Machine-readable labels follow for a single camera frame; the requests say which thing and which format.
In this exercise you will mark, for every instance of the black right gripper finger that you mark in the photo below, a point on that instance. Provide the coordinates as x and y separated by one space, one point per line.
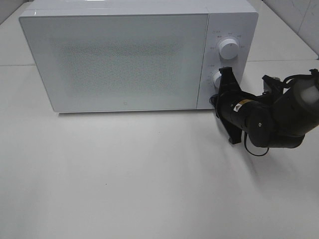
228 82
234 132

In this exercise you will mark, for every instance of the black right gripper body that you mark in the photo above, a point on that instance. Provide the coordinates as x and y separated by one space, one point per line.
238 112

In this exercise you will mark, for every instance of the white timer knob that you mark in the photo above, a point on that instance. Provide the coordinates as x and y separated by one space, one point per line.
216 78

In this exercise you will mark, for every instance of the white microwave door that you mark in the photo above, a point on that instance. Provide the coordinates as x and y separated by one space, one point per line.
118 63

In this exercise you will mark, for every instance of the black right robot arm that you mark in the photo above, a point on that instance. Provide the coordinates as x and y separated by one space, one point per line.
278 118

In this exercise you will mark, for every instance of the upper white power knob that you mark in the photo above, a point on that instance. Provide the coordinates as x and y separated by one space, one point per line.
228 48

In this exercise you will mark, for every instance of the white microwave oven body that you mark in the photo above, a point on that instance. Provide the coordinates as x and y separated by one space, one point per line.
226 18

